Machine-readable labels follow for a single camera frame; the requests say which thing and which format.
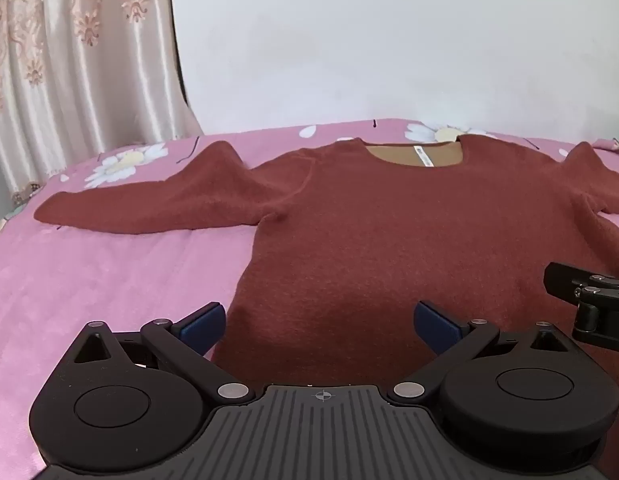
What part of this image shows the beige patterned curtain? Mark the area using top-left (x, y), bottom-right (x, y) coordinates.
top-left (0, 0), bottom-right (202, 242)

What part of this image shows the rust red knit sweater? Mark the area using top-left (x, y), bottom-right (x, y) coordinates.
top-left (33, 136), bottom-right (619, 390)

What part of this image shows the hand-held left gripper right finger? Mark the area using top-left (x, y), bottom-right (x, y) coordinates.
top-left (387, 301), bottom-right (573, 405)

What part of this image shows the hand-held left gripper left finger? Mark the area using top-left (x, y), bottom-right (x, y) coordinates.
top-left (72, 302), bottom-right (256, 404)

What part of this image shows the pink floral bed sheet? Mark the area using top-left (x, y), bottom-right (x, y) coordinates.
top-left (0, 118), bottom-right (619, 472)

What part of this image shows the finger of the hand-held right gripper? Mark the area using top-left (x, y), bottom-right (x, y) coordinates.
top-left (543, 262), bottom-right (619, 307)

